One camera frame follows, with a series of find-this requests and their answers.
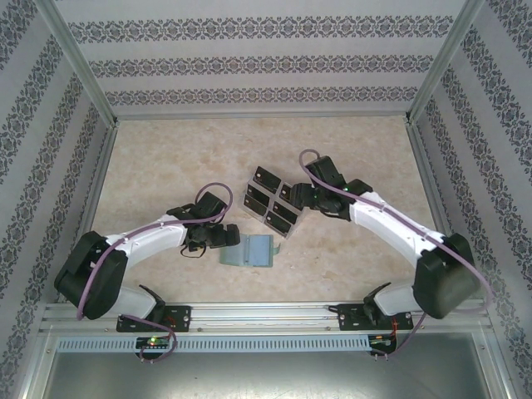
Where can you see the aluminium frame post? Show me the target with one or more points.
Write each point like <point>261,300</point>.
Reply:
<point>79,62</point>
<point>441,62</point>

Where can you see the small circuit board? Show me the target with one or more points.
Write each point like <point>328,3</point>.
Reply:
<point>151,343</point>
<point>380,341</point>

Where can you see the grey metal panel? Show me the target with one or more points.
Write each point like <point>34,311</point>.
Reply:
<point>266,378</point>

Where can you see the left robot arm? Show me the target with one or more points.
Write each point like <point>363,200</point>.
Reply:
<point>145,237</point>

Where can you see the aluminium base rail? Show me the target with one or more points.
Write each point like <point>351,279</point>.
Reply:
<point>266,318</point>

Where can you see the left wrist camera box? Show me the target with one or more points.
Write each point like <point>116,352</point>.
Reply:
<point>212,205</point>

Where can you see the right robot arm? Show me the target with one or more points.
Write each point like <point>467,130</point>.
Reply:
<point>395,224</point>

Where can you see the green card holder wallet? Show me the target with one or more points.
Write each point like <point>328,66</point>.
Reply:
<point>259,249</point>

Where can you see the aluminium side rail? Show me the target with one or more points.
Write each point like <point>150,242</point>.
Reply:
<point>102,166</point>
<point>423,166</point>

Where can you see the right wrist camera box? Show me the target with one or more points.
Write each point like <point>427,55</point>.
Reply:
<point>326,172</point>

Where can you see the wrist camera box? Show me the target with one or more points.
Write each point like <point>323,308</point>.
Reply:
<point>212,205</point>
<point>326,172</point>

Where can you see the aluminium back rail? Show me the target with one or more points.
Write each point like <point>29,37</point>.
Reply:
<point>266,118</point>

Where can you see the clear acrylic card stand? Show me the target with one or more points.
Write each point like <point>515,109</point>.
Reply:
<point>296,224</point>

